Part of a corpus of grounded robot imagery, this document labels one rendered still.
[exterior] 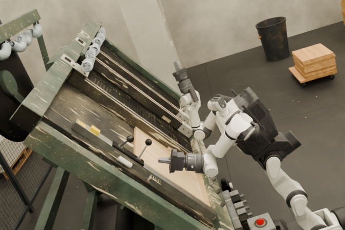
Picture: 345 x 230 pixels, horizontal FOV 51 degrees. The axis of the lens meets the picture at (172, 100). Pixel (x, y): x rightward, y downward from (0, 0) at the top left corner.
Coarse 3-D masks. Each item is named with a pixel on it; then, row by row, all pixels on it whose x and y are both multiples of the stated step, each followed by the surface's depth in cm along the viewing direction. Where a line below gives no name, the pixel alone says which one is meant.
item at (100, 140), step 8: (80, 120) 183; (72, 128) 179; (80, 128) 180; (88, 128) 182; (88, 136) 181; (96, 136) 182; (104, 144) 184; (112, 152) 186; (120, 152) 186; (128, 160) 188; (136, 168) 190; (144, 168) 191; (152, 168) 197; (160, 176) 196; (168, 184) 196; (176, 184) 202; (176, 192) 198; (184, 192) 201; (184, 200) 200; (192, 200) 201; (200, 200) 207; (200, 208) 203; (208, 208) 206; (208, 216) 206
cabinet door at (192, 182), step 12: (144, 132) 237; (144, 144) 222; (156, 144) 235; (144, 156) 208; (156, 156) 220; (168, 156) 234; (156, 168) 206; (168, 168) 218; (180, 180) 216; (192, 180) 229; (192, 192) 215; (204, 192) 227
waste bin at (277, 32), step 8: (280, 16) 640; (256, 24) 644; (264, 24) 654; (272, 24) 653; (280, 24) 607; (264, 32) 619; (272, 32) 613; (280, 32) 614; (264, 40) 628; (272, 40) 620; (280, 40) 620; (264, 48) 641; (272, 48) 628; (280, 48) 626; (288, 48) 637; (272, 56) 637; (280, 56) 633
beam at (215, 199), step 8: (184, 112) 346; (192, 136) 299; (192, 144) 289; (200, 144) 291; (208, 184) 233; (216, 184) 243; (208, 192) 227; (216, 200) 221; (216, 208) 211; (224, 208) 219; (216, 216) 206; (224, 216) 210; (216, 224) 201; (224, 224) 201; (232, 224) 208
